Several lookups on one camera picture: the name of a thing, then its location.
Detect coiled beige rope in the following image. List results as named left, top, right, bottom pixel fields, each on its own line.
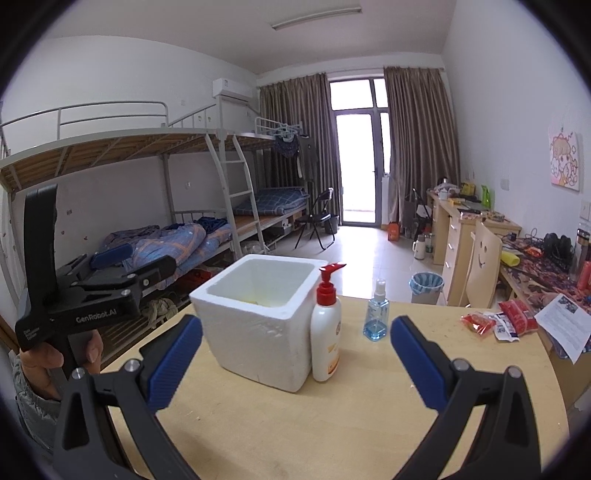
left=143, top=298, right=177, bottom=320

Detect black folding chair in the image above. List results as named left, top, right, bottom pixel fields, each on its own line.
left=294, top=188, right=336, bottom=251

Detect wooden desk with drawers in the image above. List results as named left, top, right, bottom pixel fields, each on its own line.
left=427, top=189, right=522, bottom=308

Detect red pump lotion bottle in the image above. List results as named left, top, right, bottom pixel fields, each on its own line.
left=310, top=263, right=347, bottom=382

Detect black headphones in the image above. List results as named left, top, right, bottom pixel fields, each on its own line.
left=542, top=233, right=573, bottom=259

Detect ceiling tube light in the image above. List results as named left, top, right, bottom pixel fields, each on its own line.
left=271, top=6, right=362, bottom=31

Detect row of toiletry bottles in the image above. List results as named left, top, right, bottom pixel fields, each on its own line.
left=570, top=226, right=591, bottom=291

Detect metal bunk bed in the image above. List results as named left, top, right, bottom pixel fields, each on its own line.
left=0, top=102, right=227, bottom=365
left=217, top=117, right=311, bottom=257

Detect blue spray bottle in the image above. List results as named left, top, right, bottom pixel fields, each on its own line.
left=363, top=279, right=391, bottom=341

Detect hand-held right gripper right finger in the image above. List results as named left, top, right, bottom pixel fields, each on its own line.
left=390, top=315, right=541, bottom=480

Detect brown curtain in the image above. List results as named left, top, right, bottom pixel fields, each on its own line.
left=257, top=71, right=342, bottom=222
left=384, top=66, right=461, bottom=227

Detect blue orange plaid quilt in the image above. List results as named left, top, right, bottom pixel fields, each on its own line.
left=99, top=222, right=232, bottom=278

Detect patterned cloth covered desk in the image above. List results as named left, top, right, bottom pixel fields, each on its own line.
left=501, top=244, right=591, bottom=315

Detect red clear snack packet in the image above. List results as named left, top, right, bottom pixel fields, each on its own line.
left=461, top=311, right=497, bottom=340

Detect printed paper sheet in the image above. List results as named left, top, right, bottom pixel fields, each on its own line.
left=534, top=293, right=591, bottom=365

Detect blue plaid folded quilt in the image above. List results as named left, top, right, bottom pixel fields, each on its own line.
left=233, top=187, right=310, bottom=215

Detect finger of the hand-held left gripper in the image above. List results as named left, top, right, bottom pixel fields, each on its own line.
left=74, top=255, right=177, bottom=301
left=55, top=243, right=136, bottom=289

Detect white air conditioner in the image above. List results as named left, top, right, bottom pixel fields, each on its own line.
left=212, top=78, right=254, bottom=100

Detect person's left forearm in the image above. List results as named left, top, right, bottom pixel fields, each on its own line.
left=9, top=351, right=63, bottom=444

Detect person's left hand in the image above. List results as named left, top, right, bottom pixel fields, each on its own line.
left=21, top=331, right=105, bottom=400

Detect white foam box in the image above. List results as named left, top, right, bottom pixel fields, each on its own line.
left=189, top=254, right=329, bottom=394

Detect cartoon wall poster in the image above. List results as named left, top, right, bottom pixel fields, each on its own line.
left=549, top=130, right=581, bottom=191

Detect trash bin with blue bag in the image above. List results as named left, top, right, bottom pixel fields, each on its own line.
left=410, top=271, right=445, bottom=305

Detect hanging dark clothes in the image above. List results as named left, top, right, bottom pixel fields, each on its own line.
left=272, top=129, right=319, bottom=182

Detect glass balcony door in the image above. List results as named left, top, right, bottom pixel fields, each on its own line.
left=329, top=78, right=391, bottom=227

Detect wooden smiley face chair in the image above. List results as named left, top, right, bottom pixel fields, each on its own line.
left=464, top=220, right=503, bottom=309

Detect white snack packet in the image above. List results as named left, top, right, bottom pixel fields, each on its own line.
left=489, top=311, right=519, bottom=343

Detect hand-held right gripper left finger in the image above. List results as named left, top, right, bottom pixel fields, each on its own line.
left=52, top=315, right=204, bottom=480

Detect metal bunk ladder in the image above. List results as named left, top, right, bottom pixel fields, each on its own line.
left=204, top=133, right=267, bottom=259

